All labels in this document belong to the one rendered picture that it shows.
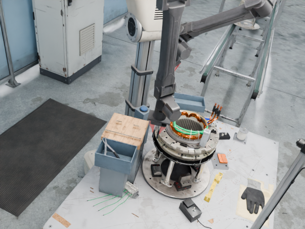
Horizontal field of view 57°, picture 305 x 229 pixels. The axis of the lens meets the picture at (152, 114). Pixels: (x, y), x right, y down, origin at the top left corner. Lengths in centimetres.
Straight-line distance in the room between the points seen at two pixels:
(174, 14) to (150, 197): 92
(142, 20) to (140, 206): 92
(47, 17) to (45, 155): 153
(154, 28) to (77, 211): 98
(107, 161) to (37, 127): 182
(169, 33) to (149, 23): 51
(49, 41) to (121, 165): 249
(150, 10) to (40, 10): 217
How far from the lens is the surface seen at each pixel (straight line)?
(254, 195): 168
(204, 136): 132
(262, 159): 195
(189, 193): 154
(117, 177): 137
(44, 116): 317
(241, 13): 130
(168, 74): 108
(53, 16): 339
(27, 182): 257
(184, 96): 175
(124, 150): 136
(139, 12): 146
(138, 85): 170
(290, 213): 287
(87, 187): 151
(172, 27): 98
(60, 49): 350
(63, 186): 252
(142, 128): 142
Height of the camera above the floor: 198
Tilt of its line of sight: 37 degrees down
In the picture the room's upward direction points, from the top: 11 degrees clockwise
